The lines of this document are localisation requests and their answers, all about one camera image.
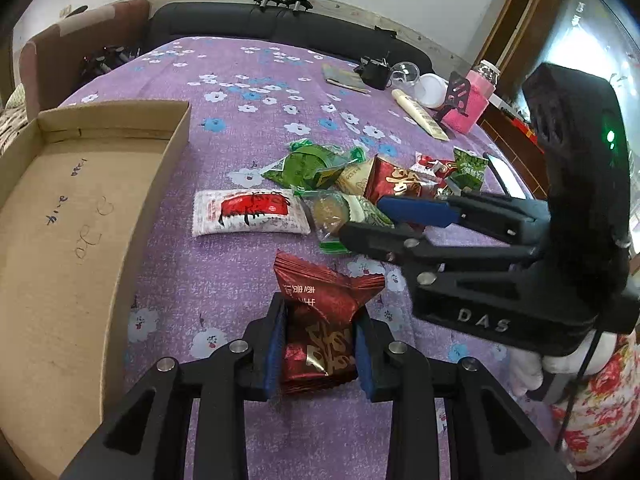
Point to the person's right hand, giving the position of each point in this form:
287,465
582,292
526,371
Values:
525,372

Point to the black smartphone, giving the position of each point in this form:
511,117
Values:
502,175

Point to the large green snack packet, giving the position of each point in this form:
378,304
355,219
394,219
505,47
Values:
300,170

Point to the bottle with white cap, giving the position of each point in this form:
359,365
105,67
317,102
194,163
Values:
487,72

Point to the person's right forearm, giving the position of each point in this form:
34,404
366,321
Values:
605,410

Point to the small green snack packet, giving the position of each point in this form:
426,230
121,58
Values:
470,167

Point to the beige snack packet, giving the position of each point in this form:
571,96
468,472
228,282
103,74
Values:
357,177

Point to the pile of black devices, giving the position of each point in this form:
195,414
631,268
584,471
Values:
102,60

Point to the wooden frame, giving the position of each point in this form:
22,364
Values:
525,20

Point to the black leather sofa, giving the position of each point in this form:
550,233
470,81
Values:
225,22

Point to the clear green-edged cookie packet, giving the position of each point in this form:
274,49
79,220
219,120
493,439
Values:
327,212

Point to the small green candy wrapper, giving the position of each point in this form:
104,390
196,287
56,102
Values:
356,154

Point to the red box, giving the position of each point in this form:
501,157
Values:
521,127

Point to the brown armchair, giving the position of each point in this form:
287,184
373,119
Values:
75,45

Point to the dark red snack packet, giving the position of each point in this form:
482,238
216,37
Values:
395,180
320,305

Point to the pink box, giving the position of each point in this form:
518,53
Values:
470,107

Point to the black small pouch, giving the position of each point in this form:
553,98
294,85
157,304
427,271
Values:
372,75

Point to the clear glass cup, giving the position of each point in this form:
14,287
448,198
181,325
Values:
405,72

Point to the small red white candy packet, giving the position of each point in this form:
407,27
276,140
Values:
430,162

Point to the low wooden cabinet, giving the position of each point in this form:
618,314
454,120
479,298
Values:
515,155

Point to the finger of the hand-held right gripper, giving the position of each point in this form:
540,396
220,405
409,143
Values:
420,210
370,240

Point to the white round container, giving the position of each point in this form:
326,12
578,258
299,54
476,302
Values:
431,90

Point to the small notebook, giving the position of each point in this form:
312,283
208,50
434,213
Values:
342,77

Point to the green pillow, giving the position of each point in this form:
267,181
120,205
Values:
15,95

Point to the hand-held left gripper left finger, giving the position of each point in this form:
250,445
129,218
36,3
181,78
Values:
275,355

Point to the white red-label snack packet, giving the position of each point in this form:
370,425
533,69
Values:
250,212

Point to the patterned blanket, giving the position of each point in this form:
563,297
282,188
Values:
10,127

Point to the shallow cardboard box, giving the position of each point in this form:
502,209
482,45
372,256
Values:
60,260

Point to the cream long packet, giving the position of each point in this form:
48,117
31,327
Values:
417,112

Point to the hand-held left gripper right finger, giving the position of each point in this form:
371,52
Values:
362,360

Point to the black phone stand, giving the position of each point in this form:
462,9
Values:
457,92

